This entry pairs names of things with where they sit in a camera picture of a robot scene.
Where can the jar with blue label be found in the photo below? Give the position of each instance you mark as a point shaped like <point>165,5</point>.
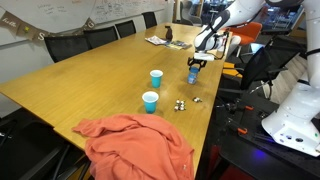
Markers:
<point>192,78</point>

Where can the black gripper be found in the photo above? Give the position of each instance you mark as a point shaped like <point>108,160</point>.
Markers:
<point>198,61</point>

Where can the blue plastic cup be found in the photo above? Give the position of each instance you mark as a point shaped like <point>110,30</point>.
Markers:
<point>150,102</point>
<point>156,79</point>

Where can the black mesh office chair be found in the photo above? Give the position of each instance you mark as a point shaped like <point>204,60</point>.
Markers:
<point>149,19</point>
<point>125,28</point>
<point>36,150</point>
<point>65,47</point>
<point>100,36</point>

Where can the white wall whiteboard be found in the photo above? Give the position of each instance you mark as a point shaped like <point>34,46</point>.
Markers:
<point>66,13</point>

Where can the dark printed magazine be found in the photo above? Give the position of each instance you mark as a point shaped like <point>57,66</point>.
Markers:
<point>179,44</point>

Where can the blue jar lid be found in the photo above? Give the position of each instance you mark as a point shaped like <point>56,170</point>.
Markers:
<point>194,69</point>

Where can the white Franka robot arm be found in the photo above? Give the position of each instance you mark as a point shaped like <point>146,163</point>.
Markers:
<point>293,110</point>

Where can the small silver foil piece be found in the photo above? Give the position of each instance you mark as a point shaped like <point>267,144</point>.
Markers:
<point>197,99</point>
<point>182,107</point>
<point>176,107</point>

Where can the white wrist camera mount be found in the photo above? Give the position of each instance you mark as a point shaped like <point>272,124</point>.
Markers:
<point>204,56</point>

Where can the white printed magazine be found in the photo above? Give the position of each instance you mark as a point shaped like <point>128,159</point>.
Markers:
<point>156,40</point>

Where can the orange cloth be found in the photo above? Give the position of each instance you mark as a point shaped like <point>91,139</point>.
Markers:
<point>140,146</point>

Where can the black perforated mounting board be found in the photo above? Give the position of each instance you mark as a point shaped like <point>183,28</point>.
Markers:
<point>266,150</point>

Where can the burlap pennant banner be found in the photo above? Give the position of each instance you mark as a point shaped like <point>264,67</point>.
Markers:
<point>20,26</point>

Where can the orange swivel chair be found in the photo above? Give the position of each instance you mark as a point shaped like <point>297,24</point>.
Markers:
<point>247,30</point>

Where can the brown bottle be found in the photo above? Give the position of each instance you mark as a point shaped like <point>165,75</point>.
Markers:
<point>169,33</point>

